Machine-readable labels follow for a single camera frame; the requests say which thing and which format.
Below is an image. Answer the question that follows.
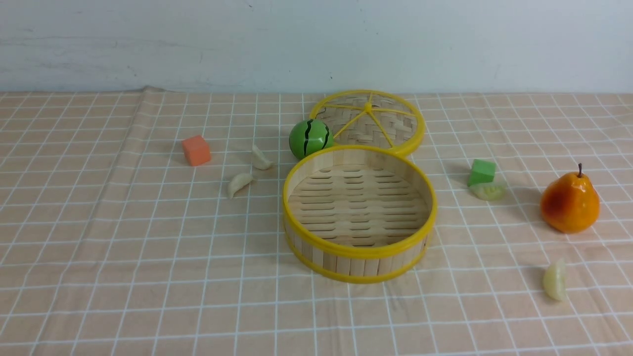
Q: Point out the white dumpling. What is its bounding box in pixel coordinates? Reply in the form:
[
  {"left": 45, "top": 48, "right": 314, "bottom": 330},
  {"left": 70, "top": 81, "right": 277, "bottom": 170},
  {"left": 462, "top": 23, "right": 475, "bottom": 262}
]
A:
[
  {"left": 227, "top": 172, "right": 254, "bottom": 199},
  {"left": 251, "top": 144, "right": 274, "bottom": 171}
]

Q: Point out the pale green dumpling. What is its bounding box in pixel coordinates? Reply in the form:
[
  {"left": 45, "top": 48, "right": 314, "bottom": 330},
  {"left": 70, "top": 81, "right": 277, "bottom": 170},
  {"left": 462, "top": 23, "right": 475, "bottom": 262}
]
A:
[{"left": 469, "top": 182, "right": 507, "bottom": 201}]

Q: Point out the pale yellow dumpling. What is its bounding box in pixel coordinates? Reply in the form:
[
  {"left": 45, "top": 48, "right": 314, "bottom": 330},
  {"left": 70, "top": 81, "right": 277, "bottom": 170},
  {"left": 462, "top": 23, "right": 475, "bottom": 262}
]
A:
[{"left": 541, "top": 258, "right": 568, "bottom": 302}]

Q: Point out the yellow-rimmed bamboo steamer tray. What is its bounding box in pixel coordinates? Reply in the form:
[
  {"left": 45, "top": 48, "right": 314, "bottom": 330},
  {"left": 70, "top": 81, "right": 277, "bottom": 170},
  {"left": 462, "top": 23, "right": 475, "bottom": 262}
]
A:
[{"left": 282, "top": 145, "right": 438, "bottom": 284}]

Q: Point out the yellow-rimmed woven steamer lid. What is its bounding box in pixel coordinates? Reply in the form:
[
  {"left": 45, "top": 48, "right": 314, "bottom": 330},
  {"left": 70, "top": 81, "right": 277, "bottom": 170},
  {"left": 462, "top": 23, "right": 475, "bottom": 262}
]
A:
[{"left": 309, "top": 89, "right": 427, "bottom": 156}]

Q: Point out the green watermelon toy ball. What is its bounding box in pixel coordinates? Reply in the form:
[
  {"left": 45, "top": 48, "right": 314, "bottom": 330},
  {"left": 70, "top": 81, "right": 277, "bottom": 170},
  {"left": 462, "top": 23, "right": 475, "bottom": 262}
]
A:
[{"left": 289, "top": 119, "right": 334, "bottom": 160}]

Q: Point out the orange foam cube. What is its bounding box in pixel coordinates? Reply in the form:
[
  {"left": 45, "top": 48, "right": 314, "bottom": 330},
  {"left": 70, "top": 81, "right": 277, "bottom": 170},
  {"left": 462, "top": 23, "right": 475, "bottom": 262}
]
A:
[{"left": 181, "top": 135, "right": 212, "bottom": 167}]

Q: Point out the green foam cube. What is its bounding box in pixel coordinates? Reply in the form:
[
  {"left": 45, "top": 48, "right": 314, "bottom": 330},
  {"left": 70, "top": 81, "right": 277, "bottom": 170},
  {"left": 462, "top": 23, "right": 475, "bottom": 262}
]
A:
[{"left": 467, "top": 159, "right": 497, "bottom": 187}]

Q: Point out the checkered beige tablecloth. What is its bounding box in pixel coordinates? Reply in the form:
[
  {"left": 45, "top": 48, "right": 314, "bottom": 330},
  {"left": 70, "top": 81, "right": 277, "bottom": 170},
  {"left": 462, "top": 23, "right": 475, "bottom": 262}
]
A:
[{"left": 0, "top": 88, "right": 633, "bottom": 356}]

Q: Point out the orange yellow toy pear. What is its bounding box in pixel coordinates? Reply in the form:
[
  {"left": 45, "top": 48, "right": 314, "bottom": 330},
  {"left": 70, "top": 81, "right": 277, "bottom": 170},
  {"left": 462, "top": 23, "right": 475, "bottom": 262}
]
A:
[{"left": 540, "top": 164, "right": 600, "bottom": 234}]

